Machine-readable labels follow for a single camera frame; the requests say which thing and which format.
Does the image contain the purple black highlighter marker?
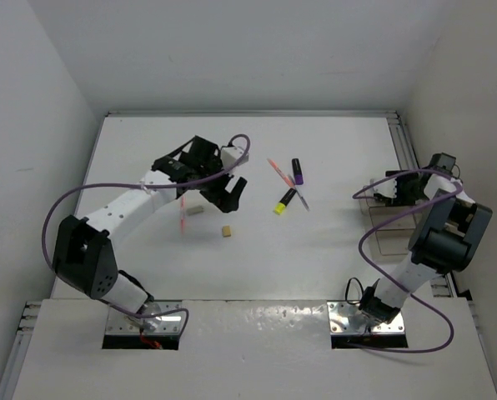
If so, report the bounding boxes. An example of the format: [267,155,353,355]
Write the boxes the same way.
[291,158,304,186]

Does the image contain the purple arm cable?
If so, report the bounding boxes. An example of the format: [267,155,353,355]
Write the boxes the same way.
[41,133,252,334]
[351,167,455,353]

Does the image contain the clear plastic organizer tray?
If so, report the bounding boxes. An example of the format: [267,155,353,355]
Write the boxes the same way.
[359,199,421,265]

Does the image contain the orange double-ended pen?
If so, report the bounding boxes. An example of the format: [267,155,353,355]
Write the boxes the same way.
[267,158,295,188]

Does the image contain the yellow black highlighter marker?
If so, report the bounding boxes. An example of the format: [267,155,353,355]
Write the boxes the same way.
[274,188,297,215]

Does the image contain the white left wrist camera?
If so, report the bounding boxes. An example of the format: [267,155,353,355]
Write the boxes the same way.
[220,146,249,169]

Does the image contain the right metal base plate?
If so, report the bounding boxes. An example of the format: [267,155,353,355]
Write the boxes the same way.
[327,301,405,337]

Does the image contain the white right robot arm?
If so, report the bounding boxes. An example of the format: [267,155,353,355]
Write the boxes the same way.
[358,152,493,326]

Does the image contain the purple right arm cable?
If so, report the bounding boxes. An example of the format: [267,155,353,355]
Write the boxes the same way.
[351,167,455,353]

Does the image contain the pink double-ended pen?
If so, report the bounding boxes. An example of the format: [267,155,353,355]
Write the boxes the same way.
[179,195,186,235]

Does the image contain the orange black highlighter marker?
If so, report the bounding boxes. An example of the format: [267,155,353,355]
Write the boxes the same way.
[371,178,397,201]

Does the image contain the metal base plate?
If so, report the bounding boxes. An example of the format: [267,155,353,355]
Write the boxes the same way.
[327,301,405,337]
[105,301,185,336]

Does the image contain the tan eraser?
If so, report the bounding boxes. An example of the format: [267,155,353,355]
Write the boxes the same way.
[221,226,231,238]

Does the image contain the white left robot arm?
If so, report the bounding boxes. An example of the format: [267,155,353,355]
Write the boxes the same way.
[49,134,251,321]

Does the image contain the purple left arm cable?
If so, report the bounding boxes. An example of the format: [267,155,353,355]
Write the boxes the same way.
[41,133,252,334]

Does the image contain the grey white eraser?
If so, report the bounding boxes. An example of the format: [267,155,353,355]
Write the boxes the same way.
[186,205,204,216]

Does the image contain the purple double-ended pen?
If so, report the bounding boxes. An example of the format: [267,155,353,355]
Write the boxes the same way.
[288,174,310,212]

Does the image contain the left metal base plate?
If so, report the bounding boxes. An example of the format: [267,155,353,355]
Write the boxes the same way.
[105,301,185,336]

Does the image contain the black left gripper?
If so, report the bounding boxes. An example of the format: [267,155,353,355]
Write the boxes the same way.
[196,155,245,213]

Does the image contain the aluminium frame rail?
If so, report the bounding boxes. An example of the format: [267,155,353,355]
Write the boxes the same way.
[106,110,399,119]

